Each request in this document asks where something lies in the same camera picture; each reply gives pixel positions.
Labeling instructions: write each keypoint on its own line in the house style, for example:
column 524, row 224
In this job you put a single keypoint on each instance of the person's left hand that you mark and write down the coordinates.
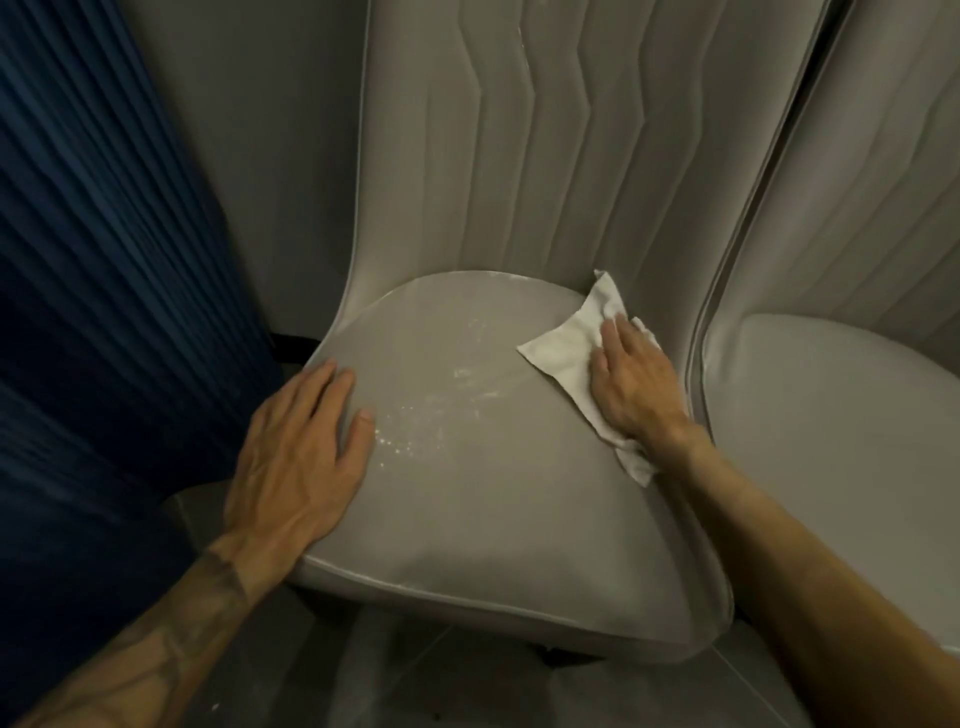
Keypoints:
column 292, row 480

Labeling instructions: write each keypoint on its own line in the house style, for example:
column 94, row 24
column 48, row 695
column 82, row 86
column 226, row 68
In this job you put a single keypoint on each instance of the person's right hand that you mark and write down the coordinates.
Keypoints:
column 637, row 397

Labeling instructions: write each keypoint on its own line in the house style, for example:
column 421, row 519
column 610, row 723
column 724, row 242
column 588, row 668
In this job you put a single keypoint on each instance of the person's right thumb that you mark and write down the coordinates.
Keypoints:
column 597, row 379

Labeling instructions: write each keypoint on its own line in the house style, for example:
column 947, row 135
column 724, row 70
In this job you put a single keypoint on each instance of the person's left thumb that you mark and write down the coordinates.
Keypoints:
column 358, row 448

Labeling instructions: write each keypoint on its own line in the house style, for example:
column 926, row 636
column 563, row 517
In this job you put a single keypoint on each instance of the person's left middle finger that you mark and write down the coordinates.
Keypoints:
column 313, row 394

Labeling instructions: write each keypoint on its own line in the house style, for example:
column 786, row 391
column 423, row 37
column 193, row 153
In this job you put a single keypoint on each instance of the white cleaning cloth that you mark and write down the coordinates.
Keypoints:
column 566, row 352

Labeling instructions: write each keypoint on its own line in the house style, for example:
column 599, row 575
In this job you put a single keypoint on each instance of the person's right forearm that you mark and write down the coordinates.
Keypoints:
column 810, row 600

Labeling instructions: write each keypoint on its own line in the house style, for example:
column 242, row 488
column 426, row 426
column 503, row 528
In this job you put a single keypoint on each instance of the person's left forearm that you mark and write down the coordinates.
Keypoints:
column 150, row 645

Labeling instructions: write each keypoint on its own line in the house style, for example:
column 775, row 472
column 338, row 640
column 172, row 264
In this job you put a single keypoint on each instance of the grey padded chair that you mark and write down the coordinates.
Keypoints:
column 495, row 495
column 840, row 420

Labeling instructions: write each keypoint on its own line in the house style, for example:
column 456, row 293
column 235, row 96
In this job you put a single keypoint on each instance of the blue pleated curtain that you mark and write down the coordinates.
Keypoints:
column 97, row 315

